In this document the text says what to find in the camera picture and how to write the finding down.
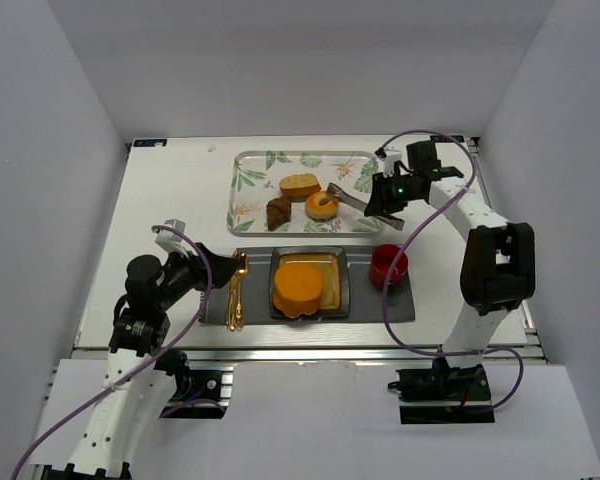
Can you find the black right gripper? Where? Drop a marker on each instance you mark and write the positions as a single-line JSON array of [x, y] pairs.
[[381, 195]]

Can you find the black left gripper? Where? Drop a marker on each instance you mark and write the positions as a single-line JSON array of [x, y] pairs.
[[206, 270]]

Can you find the silver metal tongs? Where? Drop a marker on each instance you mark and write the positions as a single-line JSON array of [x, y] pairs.
[[338, 193]]

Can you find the orange ring bagel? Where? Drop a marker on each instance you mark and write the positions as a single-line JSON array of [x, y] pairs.
[[321, 206]]

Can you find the round orange bun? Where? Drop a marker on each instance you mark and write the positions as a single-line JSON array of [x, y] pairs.
[[298, 289]]

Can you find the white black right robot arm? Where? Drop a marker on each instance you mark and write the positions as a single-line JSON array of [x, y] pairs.
[[498, 267]]

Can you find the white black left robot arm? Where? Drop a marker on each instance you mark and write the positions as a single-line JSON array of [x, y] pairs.
[[142, 375]]

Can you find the sliced bread loaf piece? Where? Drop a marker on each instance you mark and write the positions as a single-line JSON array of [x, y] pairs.
[[299, 185]]

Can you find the gold knife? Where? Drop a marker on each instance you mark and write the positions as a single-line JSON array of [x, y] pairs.
[[231, 308]]

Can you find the red cup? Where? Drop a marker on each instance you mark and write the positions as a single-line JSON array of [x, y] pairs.
[[388, 262]]

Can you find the black square plate, tan centre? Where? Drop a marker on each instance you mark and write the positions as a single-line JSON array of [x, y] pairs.
[[331, 261]]

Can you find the dark brown croissant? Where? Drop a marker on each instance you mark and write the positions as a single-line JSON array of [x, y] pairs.
[[278, 212]]

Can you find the right blue corner label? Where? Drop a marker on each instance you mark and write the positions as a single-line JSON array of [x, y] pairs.
[[447, 139]]

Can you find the blue corner label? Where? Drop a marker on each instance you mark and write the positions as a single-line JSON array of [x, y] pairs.
[[447, 139], [149, 143]]

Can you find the floral leaf-pattern serving tray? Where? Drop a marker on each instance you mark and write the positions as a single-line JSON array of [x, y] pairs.
[[277, 192]]

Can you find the dark grey placemat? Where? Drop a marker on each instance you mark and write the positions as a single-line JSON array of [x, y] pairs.
[[362, 305]]

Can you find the left blue corner label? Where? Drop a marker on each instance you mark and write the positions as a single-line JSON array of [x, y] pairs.
[[149, 143]]

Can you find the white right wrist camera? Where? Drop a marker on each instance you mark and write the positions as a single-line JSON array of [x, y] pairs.
[[392, 159]]

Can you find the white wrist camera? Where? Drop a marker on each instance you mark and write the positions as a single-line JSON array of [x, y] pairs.
[[392, 159], [170, 240]]

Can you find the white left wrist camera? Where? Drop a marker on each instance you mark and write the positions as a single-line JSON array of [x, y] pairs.
[[170, 240]]

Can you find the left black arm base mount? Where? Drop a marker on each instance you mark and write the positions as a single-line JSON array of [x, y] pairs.
[[202, 389]]

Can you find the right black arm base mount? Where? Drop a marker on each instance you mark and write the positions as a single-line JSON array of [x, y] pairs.
[[430, 397]]

